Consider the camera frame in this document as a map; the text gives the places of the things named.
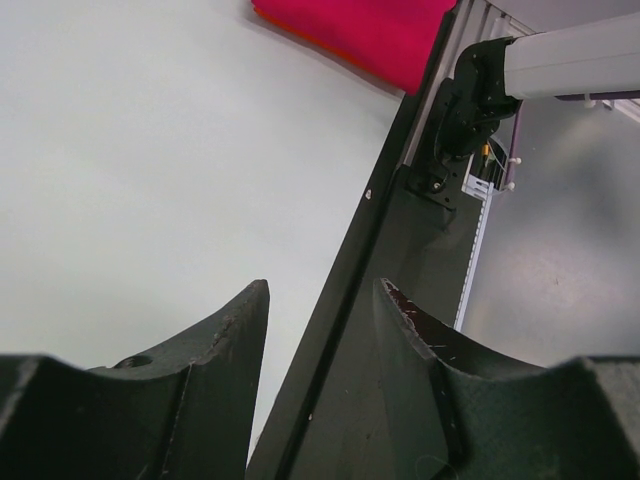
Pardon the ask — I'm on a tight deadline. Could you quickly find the aluminium frame rail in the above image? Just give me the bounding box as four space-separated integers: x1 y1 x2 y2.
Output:
399 0 640 171

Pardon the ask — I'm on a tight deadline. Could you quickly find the folded orange t-shirt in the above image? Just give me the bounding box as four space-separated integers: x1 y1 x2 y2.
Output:
252 1 422 94

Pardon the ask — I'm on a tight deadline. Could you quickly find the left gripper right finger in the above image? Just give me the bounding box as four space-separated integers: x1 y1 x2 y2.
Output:
373 279 639 479

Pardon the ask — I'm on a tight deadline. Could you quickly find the pink t-shirt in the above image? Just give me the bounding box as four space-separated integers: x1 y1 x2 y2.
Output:
252 0 456 94

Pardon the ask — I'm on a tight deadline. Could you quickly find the grey slotted cable duct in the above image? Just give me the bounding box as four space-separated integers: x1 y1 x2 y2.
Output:
454 175 495 332

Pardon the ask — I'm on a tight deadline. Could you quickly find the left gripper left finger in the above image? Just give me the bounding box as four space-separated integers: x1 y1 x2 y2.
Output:
1 280 270 479

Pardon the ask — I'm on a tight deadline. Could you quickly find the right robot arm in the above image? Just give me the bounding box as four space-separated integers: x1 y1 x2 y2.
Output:
434 13 639 160

